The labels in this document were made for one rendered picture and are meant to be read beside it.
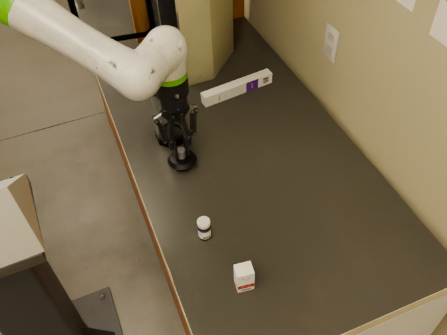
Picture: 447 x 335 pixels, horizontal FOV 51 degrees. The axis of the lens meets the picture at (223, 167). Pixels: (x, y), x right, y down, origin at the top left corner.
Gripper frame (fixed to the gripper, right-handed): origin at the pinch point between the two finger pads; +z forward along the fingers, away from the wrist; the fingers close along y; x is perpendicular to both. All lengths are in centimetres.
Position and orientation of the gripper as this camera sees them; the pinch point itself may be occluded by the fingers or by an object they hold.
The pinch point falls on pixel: (180, 146)
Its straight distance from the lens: 142.0
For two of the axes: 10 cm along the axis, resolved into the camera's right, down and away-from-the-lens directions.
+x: 3.7, 6.7, -6.4
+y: -9.3, 3.0, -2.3
